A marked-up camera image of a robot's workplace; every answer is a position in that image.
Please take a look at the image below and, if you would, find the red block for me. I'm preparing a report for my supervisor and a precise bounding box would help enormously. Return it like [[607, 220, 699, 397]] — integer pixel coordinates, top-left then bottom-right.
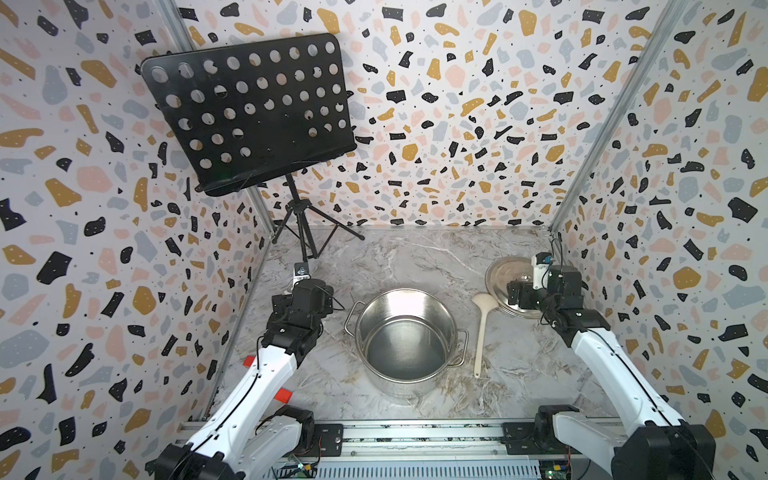
[[274, 388, 293, 404]]

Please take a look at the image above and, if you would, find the left green circuit board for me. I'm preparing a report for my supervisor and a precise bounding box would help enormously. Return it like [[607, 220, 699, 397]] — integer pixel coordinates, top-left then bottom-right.
[[281, 455, 319, 479]]

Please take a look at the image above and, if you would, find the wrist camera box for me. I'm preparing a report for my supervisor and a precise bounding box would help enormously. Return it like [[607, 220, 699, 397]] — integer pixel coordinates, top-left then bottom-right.
[[531, 252, 554, 290], [291, 261, 311, 288]]

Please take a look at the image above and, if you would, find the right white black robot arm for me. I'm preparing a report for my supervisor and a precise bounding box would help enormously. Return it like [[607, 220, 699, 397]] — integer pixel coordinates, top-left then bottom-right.
[[506, 253, 716, 479]]

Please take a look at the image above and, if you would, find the black perforated music stand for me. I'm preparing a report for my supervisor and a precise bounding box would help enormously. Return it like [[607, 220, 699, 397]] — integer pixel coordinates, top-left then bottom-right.
[[140, 33, 357, 260]]

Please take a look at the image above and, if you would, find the green circuit board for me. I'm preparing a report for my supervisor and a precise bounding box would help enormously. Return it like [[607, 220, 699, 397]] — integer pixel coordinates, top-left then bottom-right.
[[281, 455, 319, 479], [539, 460, 571, 480]]

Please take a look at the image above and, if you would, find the right green circuit board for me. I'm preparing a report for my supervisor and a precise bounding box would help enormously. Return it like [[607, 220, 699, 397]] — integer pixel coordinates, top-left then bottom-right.
[[539, 460, 571, 480]]

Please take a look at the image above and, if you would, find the stainless steel pot lid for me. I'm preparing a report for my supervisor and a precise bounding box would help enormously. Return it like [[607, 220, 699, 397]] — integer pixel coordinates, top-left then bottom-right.
[[485, 256, 538, 320]]

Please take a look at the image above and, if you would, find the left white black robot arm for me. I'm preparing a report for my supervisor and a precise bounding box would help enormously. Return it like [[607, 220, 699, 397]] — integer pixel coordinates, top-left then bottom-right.
[[154, 278, 334, 479]]

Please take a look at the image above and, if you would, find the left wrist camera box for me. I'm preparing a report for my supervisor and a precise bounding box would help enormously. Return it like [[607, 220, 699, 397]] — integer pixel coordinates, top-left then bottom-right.
[[291, 261, 311, 288]]

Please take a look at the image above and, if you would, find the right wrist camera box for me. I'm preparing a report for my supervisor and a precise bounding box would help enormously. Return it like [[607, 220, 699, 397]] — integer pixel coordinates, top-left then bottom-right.
[[531, 252, 554, 290]]

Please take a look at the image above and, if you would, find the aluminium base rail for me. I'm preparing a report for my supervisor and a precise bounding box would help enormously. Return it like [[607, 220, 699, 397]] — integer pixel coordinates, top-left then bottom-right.
[[164, 418, 682, 480]]

